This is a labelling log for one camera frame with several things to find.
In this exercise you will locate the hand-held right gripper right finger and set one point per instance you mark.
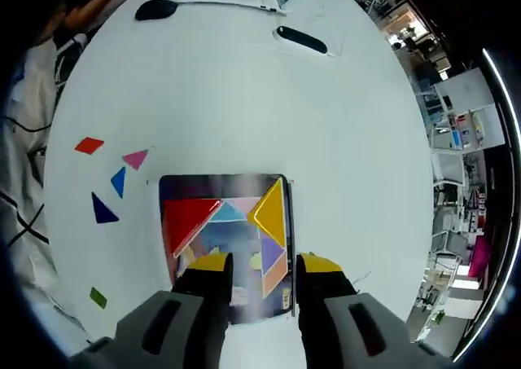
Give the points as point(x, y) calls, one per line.
point(346, 328)

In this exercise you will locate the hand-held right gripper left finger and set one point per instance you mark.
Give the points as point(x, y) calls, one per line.
point(171, 328)

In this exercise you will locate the green square tangram piece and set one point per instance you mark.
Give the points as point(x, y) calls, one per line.
point(98, 297)

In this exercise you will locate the large red triangle tangram piece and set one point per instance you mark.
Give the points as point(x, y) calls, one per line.
point(183, 222)

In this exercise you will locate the colourful tangram pattern sheet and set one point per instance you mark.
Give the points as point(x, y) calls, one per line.
point(244, 232)

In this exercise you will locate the large yellow triangle tangram piece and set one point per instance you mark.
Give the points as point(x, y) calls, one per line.
point(270, 218)

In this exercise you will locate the navy triangle tangram piece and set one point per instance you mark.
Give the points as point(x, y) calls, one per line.
point(102, 213)

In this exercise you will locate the blue triangle tangram piece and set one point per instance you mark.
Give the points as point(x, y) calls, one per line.
point(119, 181)

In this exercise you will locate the pink triangle tangram piece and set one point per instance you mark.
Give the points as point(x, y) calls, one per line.
point(136, 158)

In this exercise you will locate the red parallelogram tangram piece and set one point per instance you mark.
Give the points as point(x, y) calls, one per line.
point(89, 145)

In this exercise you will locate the white ceiling light strip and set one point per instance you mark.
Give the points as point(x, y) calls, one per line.
point(515, 141)

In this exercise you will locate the black oblong device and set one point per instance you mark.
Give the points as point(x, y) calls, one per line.
point(301, 38)

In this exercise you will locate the black computer mouse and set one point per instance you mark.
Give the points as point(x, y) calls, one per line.
point(156, 10)

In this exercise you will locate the pink wall sign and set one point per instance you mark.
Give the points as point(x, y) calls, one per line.
point(479, 259)

